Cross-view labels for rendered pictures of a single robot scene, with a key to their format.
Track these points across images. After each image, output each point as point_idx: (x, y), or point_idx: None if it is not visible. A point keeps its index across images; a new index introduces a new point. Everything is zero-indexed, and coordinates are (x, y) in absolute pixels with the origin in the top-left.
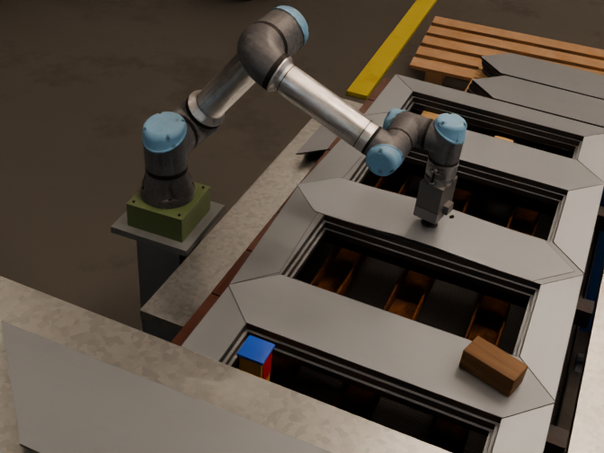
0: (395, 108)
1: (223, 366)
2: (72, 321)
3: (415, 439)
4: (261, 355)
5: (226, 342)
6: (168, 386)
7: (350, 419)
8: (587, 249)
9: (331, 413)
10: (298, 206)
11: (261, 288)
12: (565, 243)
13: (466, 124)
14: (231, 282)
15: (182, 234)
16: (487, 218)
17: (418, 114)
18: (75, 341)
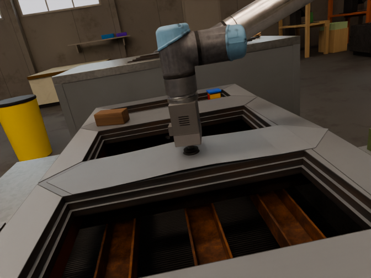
0: (238, 24)
1: None
2: (248, 43)
3: (129, 64)
4: (209, 90)
5: (228, 92)
6: None
7: (150, 60)
8: (21, 207)
9: (157, 59)
10: (295, 122)
11: (243, 100)
12: (46, 202)
13: (157, 30)
14: (258, 96)
15: (368, 143)
16: None
17: (213, 30)
18: None
